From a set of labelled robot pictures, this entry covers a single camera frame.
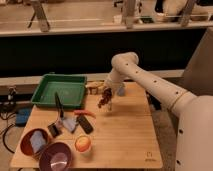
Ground black rectangular remote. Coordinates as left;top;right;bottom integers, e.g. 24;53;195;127
77;115;93;134

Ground purple bowl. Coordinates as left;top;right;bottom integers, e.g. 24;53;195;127
39;142;72;171

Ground yellow white box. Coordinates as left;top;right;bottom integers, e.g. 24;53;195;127
86;81;104;94

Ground orange fruit in cup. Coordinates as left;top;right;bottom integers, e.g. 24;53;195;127
75;135;91;153

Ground grey blue cloth piece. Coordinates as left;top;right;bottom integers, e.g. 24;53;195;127
62;118;78;133

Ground light blue sponge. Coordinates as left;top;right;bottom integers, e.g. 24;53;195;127
30;131;46;153

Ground blue device on floor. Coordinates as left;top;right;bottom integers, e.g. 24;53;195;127
15;108;31;127

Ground green plastic tray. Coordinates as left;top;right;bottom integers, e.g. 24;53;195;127
31;74;87;109

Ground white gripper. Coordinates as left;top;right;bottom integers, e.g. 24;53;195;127
104;75;121;111

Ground brown bowl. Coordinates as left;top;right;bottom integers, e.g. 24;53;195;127
20;128;50;157

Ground small black box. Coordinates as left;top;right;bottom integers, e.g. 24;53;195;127
48;124;61;137

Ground black cables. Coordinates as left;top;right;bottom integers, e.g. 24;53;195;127
0;99;21;154

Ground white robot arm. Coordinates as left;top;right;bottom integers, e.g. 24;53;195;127
105;52;213;171

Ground black handled knife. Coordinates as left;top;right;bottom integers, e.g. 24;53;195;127
55;92;64;118

